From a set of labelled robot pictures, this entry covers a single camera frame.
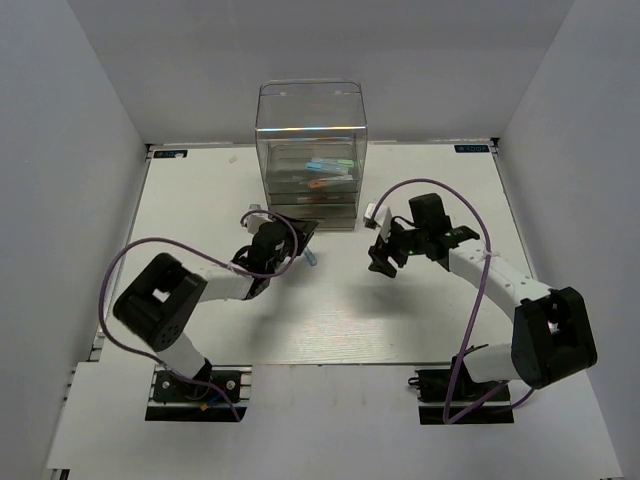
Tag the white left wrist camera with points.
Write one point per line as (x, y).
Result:
(254, 218)

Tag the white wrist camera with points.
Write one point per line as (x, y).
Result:
(254, 218)
(378, 217)

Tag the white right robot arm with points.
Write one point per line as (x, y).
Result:
(551, 338)

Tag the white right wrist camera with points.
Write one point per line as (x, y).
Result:
(378, 217)

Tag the clear acrylic drawer organizer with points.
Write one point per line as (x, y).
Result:
(298, 121)

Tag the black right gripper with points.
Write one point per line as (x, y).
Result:
(380, 254)

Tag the blue cap highlighter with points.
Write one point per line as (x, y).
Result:
(327, 167)

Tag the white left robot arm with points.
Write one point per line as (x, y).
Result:
(160, 301)

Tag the green cap highlighter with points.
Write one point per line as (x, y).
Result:
(340, 162)

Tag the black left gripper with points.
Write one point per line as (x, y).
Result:
(304, 230)

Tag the orange cap highlighter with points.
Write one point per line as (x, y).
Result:
(316, 185)

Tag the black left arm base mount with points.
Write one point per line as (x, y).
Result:
(171, 400)

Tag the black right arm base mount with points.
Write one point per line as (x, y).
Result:
(431, 384)

